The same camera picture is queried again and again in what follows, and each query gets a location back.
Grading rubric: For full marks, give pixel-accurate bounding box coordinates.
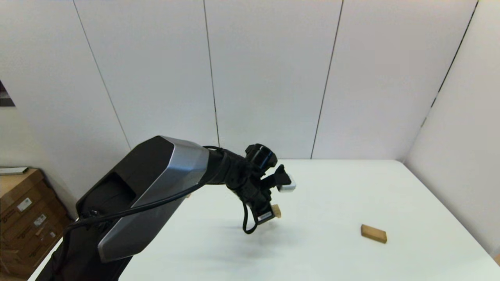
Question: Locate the rectangular wooden building block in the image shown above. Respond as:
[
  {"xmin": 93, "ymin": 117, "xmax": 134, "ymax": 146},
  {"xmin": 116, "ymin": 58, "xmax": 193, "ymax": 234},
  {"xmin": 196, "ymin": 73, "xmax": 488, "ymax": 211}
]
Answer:
[{"xmin": 361, "ymin": 224, "xmax": 388, "ymax": 244}]

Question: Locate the brown cardboard box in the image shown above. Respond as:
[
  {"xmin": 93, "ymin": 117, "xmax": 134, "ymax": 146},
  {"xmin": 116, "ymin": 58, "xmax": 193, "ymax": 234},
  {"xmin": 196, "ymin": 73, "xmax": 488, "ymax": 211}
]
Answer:
[
  {"xmin": 0, "ymin": 169, "xmax": 50, "ymax": 227},
  {"xmin": 0, "ymin": 222, "xmax": 75, "ymax": 278},
  {"xmin": 0, "ymin": 195, "xmax": 64, "ymax": 254}
]

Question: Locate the dark wall picture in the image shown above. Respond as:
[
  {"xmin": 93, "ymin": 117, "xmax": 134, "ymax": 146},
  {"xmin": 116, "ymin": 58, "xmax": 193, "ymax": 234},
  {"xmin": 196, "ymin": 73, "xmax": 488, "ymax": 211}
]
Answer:
[{"xmin": 0, "ymin": 80, "xmax": 16, "ymax": 107}]

